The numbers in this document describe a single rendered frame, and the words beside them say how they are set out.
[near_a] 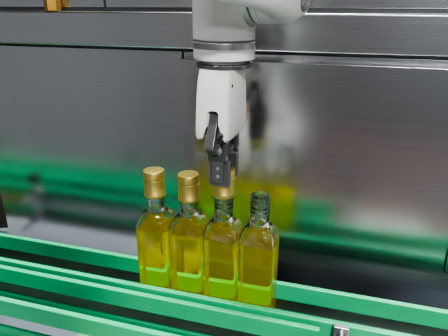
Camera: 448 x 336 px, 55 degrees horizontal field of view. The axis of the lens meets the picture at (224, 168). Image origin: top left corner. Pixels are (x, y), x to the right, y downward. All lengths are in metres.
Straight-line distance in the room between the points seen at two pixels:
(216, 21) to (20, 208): 0.71
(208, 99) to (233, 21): 0.10
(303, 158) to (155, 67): 0.31
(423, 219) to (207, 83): 0.43
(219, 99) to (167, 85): 0.26
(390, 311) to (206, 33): 0.51
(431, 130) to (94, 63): 0.60
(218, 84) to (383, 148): 0.30
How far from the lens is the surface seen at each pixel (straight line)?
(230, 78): 0.57
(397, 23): 0.71
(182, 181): 0.67
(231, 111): 0.58
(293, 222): 0.80
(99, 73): 0.88
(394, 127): 0.73
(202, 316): 0.72
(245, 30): 0.58
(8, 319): 0.83
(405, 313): 0.78
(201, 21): 0.58
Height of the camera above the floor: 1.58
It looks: 21 degrees down
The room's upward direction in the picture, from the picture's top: straight up
